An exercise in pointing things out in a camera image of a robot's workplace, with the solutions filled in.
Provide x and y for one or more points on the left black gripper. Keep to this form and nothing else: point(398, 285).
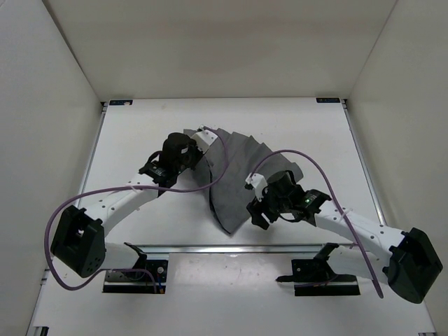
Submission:
point(200, 155)

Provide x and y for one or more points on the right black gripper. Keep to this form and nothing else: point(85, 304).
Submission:
point(256, 208)

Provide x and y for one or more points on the grey pleated skirt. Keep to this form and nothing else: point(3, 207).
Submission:
point(235, 156)

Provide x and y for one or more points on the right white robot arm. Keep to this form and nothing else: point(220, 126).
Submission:
point(405, 261)

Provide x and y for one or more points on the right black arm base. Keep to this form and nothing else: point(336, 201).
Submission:
point(313, 277)

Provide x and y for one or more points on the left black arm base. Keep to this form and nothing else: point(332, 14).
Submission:
point(153, 281)

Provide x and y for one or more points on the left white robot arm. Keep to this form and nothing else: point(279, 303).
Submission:
point(77, 236)

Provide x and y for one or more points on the left blue corner label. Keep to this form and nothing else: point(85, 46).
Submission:
point(120, 102)

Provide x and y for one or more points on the blue corner label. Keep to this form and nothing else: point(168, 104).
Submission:
point(120, 102)
point(327, 100)

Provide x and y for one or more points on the right blue corner label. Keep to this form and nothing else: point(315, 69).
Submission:
point(327, 100)

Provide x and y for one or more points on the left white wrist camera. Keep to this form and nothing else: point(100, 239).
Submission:
point(204, 138)

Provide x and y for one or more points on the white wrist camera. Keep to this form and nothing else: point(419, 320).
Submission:
point(258, 184)
point(204, 138)

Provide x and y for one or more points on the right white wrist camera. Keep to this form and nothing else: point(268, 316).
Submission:
point(258, 184)

